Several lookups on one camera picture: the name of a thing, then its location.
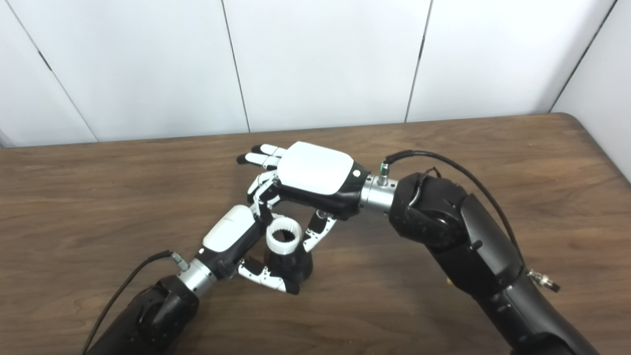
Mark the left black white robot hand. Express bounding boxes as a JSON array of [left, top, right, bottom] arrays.
[[196, 205, 300, 295]]

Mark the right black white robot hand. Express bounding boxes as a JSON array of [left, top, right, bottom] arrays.
[[237, 142, 370, 253]]

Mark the white plastic ring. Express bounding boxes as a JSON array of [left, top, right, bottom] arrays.
[[266, 218, 301, 255]]

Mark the round black plastic part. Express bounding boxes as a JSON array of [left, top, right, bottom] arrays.
[[264, 237, 314, 291]]

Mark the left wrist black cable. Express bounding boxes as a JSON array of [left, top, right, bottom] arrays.
[[81, 250, 190, 355]]

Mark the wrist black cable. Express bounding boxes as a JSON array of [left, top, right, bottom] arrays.
[[380, 150, 526, 267], [81, 250, 190, 355]]

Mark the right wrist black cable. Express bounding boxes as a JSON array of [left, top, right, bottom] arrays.
[[380, 150, 526, 267]]

